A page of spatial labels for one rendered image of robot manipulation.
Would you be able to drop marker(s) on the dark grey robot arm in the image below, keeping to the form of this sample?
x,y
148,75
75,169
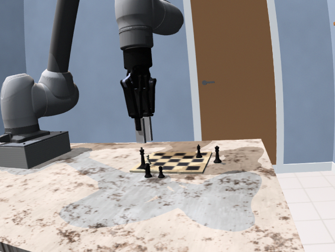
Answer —
x,y
23,102

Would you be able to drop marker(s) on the black and cream chessboard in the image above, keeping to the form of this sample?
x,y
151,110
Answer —
x,y
176,163

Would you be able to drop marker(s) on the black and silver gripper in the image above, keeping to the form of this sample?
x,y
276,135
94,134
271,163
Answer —
x,y
140,102

